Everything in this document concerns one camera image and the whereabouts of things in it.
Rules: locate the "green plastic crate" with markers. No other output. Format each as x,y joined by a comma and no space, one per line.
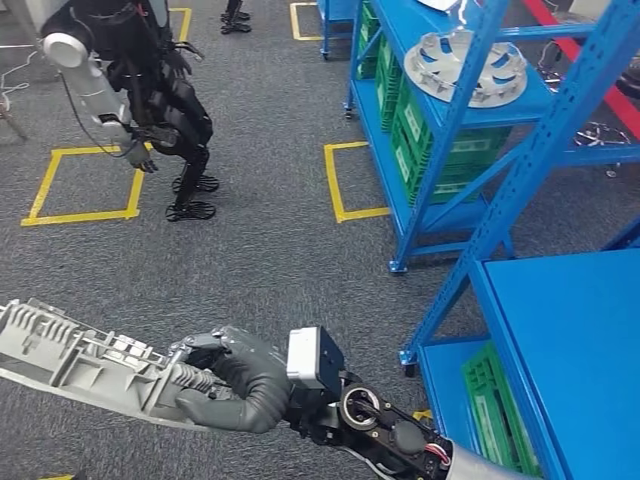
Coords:
490,404
387,86
369,40
415,152

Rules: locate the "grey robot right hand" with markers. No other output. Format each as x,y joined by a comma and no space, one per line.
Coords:
260,384

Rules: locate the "black stool chrome base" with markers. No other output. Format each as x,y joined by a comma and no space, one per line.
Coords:
630,76

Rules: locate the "blue metal shelf rack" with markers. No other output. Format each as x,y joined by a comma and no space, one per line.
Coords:
425,192
575,344
340,10

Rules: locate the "silver plastic wheel cover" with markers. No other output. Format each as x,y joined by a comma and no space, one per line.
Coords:
75,371
500,89

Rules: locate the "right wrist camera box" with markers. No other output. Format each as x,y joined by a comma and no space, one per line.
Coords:
305,358

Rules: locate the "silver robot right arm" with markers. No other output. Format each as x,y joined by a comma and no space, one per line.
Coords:
400,440

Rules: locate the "red barrier belt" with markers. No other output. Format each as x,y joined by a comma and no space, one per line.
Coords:
623,106

